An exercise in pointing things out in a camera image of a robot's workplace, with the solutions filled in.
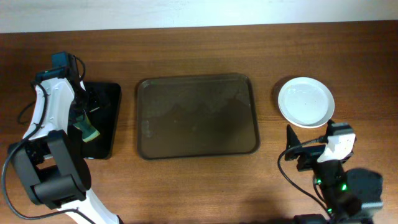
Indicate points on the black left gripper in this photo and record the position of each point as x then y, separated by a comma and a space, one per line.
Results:
86, 111

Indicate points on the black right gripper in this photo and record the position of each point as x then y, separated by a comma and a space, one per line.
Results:
308, 154

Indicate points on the green yellow sponge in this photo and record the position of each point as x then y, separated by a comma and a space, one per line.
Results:
89, 132

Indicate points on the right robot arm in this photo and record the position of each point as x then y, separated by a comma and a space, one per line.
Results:
347, 196

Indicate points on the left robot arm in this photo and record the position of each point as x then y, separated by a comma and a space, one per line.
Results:
48, 159

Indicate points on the black tray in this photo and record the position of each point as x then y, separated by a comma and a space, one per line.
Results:
102, 111

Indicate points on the brown serving tray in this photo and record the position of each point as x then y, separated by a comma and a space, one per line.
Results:
196, 116

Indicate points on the light blue-grey plate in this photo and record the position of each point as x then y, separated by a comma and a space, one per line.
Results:
306, 102

